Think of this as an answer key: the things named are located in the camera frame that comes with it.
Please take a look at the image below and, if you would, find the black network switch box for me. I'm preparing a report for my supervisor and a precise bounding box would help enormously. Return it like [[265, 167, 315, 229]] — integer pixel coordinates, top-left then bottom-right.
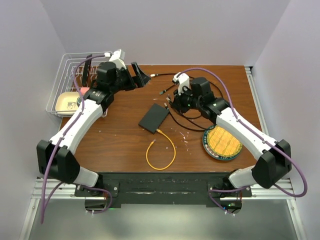
[[138, 103, 169, 134]]

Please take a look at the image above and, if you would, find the dark teal cup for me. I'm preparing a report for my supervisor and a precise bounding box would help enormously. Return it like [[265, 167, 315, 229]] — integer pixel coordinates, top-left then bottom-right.
[[76, 97, 82, 107]]

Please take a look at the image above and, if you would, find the cream square plate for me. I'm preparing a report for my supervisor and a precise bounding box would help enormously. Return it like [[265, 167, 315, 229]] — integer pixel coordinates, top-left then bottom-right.
[[55, 91, 80, 115]]

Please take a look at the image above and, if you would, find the black cable with usb plug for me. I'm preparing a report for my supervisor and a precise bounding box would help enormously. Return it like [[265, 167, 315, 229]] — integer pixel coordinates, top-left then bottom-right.
[[158, 84, 218, 132]]

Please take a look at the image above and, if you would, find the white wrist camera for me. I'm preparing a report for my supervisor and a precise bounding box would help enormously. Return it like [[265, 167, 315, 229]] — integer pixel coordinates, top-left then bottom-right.
[[172, 72, 190, 95], [104, 49, 127, 69]]

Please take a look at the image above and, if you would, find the yellow ethernet patch cable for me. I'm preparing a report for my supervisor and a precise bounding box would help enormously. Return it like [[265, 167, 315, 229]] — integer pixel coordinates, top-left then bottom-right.
[[145, 129, 176, 171]]

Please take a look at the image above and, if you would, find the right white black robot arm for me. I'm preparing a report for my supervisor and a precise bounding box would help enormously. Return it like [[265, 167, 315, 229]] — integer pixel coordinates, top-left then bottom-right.
[[170, 73, 292, 197]]

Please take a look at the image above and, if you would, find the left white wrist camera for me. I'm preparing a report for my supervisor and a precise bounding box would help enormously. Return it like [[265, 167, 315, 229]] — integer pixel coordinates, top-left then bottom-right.
[[104, 49, 127, 69]]

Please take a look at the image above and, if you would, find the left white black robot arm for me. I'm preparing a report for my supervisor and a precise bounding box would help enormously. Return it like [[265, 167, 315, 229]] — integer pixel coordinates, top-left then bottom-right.
[[36, 61, 151, 196]]

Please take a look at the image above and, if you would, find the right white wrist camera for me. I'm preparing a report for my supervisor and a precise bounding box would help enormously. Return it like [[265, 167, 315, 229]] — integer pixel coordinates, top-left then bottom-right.
[[172, 72, 190, 95]]

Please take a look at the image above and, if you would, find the pink cup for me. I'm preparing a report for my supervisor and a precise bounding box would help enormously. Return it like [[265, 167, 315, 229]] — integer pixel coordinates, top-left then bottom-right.
[[80, 87, 90, 96]]

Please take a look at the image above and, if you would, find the black tablet in rack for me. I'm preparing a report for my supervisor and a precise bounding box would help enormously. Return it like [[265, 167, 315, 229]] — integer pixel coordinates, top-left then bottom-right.
[[81, 54, 93, 87]]

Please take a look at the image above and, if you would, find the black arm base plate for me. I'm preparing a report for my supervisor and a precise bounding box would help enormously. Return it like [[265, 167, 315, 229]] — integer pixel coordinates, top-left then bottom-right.
[[74, 171, 253, 214]]

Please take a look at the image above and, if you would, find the round gold wafer plate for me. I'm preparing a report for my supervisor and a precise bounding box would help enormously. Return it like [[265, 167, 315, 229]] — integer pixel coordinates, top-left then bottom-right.
[[202, 125, 243, 161]]

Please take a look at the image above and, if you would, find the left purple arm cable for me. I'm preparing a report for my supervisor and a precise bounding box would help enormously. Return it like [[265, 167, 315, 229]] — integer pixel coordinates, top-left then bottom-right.
[[39, 52, 113, 224]]

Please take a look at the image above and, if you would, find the white wire dish rack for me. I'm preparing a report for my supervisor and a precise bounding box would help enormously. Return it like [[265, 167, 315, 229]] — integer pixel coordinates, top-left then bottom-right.
[[45, 51, 104, 118]]

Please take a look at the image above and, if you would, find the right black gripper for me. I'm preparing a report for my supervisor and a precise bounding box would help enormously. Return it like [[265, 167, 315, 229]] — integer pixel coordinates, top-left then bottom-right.
[[171, 85, 202, 115]]

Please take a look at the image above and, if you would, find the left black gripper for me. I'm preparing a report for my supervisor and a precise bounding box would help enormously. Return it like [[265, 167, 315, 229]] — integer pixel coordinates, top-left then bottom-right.
[[110, 62, 151, 94]]

